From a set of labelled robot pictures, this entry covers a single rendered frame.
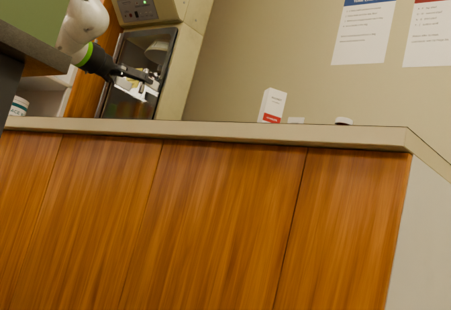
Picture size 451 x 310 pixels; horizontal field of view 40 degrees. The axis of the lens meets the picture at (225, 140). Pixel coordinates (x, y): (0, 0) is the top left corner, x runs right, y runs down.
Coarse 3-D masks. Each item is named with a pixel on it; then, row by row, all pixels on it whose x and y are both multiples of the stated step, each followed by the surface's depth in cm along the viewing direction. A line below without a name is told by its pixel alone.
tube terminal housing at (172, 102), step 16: (192, 0) 221; (208, 0) 228; (192, 16) 222; (208, 16) 228; (192, 32) 222; (176, 48) 216; (192, 48) 222; (176, 64) 217; (192, 64) 223; (176, 80) 217; (192, 80) 241; (160, 96) 213; (176, 96) 217; (160, 112) 212; (176, 112) 218
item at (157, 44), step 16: (128, 32) 235; (144, 32) 228; (160, 32) 222; (176, 32) 217; (128, 48) 231; (144, 48) 225; (160, 48) 219; (128, 64) 228; (144, 64) 222; (160, 64) 216; (160, 80) 214; (112, 96) 228; (128, 96) 222; (144, 96) 216; (112, 112) 225; (128, 112) 219; (144, 112) 213
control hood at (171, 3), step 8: (112, 0) 233; (160, 0) 218; (168, 0) 216; (176, 0) 215; (184, 0) 218; (160, 8) 220; (168, 8) 217; (176, 8) 216; (184, 8) 218; (120, 16) 235; (160, 16) 221; (168, 16) 219; (176, 16) 217; (184, 16) 219; (120, 24) 237; (128, 24) 234; (136, 24) 231; (144, 24) 229; (152, 24) 228
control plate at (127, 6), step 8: (120, 0) 230; (128, 0) 228; (136, 0) 225; (144, 0) 223; (152, 0) 220; (120, 8) 232; (128, 8) 230; (136, 8) 227; (144, 8) 224; (152, 8) 222; (128, 16) 232; (144, 16) 226; (152, 16) 224
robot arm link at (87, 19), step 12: (72, 0) 176; (84, 0) 177; (96, 0) 178; (72, 12) 177; (84, 12) 175; (96, 12) 176; (72, 24) 177; (84, 24) 176; (96, 24) 177; (108, 24) 181; (72, 36) 179; (84, 36) 179; (96, 36) 180
